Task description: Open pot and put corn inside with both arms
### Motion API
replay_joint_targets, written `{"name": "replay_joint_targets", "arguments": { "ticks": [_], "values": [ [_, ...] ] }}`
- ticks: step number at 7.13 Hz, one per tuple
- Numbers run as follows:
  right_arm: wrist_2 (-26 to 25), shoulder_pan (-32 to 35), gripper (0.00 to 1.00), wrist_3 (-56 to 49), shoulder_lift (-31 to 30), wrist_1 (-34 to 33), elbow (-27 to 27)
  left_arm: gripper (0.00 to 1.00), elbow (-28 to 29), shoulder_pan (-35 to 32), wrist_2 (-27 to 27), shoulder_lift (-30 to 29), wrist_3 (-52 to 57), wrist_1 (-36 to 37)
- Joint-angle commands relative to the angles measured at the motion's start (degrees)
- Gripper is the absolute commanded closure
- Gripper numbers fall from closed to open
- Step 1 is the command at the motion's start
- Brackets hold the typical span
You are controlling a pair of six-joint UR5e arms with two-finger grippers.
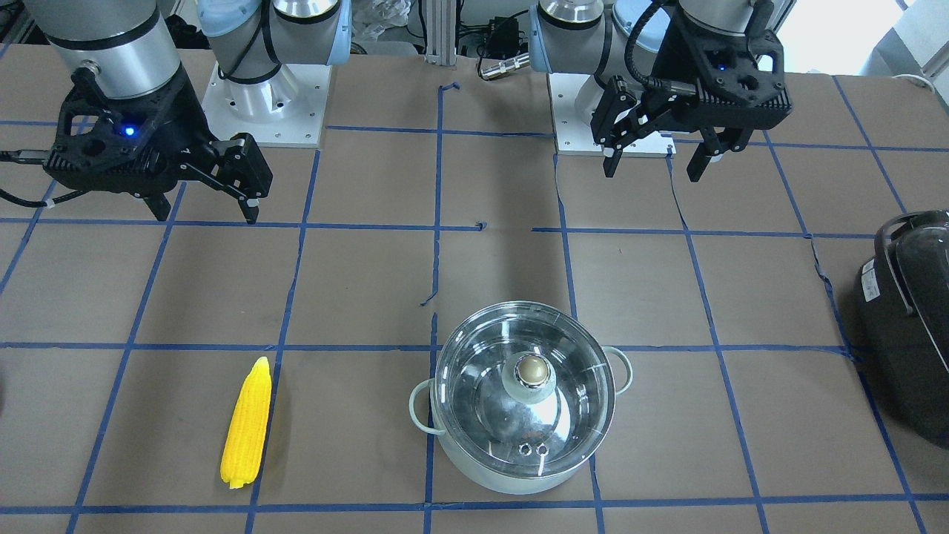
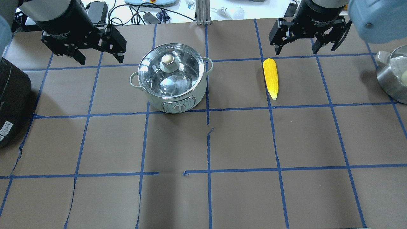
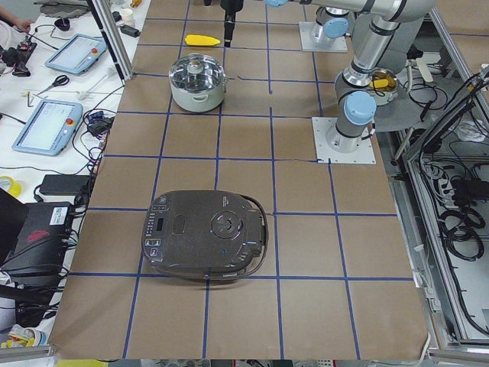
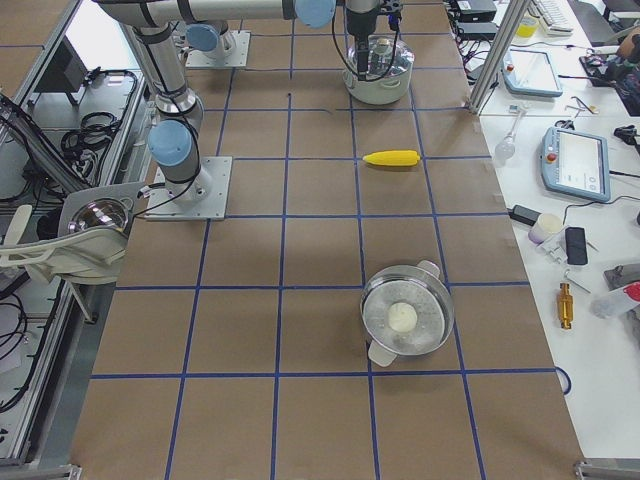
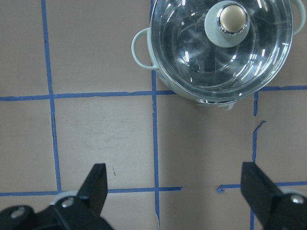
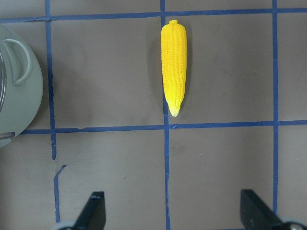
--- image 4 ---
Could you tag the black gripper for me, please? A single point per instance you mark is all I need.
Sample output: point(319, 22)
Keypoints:
point(358, 22)

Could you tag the glass pot lid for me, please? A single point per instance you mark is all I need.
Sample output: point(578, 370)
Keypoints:
point(389, 58)

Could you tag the yellow corn cob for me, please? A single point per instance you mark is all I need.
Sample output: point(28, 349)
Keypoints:
point(393, 158)

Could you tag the steel steamer pot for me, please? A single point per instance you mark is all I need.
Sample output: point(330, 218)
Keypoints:
point(420, 286)

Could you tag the far blue teach pendant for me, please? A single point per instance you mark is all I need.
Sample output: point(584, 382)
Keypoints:
point(530, 73)

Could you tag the blue teach pendant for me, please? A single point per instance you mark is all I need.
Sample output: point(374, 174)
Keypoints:
point(530, 73)
point(575, 164)

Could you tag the clear wine glass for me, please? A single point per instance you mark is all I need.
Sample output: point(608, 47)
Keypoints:
point(505, 149)

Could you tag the black power adapter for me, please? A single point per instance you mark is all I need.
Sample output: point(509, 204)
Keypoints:
point(523, 215)

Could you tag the near blue teach pendant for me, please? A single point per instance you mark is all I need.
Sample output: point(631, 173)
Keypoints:
point(575, 164)

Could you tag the purple white cup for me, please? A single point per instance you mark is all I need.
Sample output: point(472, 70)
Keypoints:
point(545, 226)

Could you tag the white steamed bun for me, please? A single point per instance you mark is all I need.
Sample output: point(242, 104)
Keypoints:
point(402, 317)

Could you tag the black phone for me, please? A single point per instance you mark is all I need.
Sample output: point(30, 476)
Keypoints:
point(576, 246)

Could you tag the glass dome lid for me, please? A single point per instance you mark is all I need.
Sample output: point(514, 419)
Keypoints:
point(106, 212)

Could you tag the gold metal fitting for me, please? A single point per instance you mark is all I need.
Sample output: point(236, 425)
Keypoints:
point(565, 306)

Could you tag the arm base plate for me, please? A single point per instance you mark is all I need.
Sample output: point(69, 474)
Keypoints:
point(205, 199)
point(209, 49)

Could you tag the aluminium frame post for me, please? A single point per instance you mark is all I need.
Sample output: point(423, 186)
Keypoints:
point(506, 31)

